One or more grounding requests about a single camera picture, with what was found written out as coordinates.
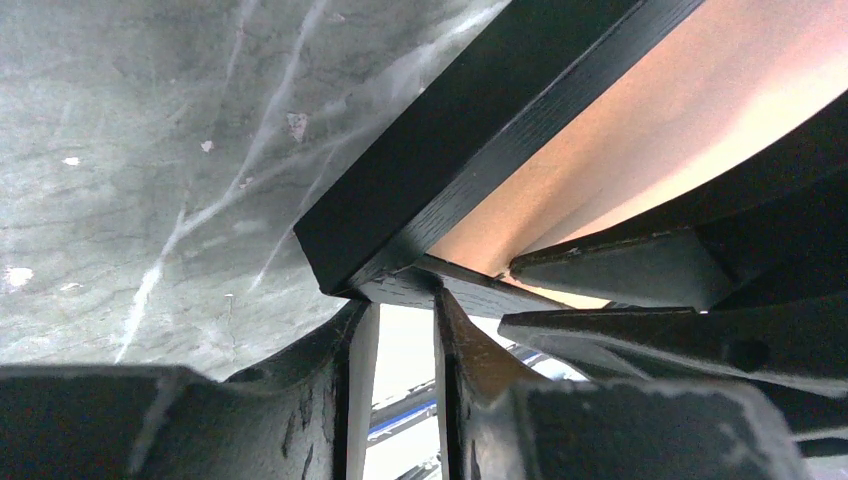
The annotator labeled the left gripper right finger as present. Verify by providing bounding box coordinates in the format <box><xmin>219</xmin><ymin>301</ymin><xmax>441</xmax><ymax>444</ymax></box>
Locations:
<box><xmin>434</xmin><ymin>290</ymin><xmax>809</xmax><ymax>479</ymax></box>

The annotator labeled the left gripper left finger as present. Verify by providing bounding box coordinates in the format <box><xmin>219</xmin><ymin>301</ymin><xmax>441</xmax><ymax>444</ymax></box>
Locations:
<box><xmin>1</xmin><ymin>300</ymin><xmax>379</xmax><ymax>479</ymax></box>

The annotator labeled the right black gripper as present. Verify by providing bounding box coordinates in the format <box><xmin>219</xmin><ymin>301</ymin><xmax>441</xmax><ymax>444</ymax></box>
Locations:
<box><xmin>498</xmin><ymin>92</ymin><xmax>848</xmax><ymax>458</ymax></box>

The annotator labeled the brown backing board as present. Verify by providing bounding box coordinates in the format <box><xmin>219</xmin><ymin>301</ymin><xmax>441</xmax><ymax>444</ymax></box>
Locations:
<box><xmin>430</xmin><ymin>0</ymin><xmax>847</xmax><ymax>281</ymax></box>

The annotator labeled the black picture frame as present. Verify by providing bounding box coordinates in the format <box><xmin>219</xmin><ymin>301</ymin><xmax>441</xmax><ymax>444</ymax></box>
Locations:
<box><xmin>294</xmin><ymin>1</ymin><xmax>697</xmax><ymax>318</ymax></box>

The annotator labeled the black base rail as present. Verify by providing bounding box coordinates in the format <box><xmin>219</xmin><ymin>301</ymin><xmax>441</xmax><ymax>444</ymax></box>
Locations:
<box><xmin>367</xmin><ymin>344</ymin><xmax>551</xmax><ymax>480</ymax></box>

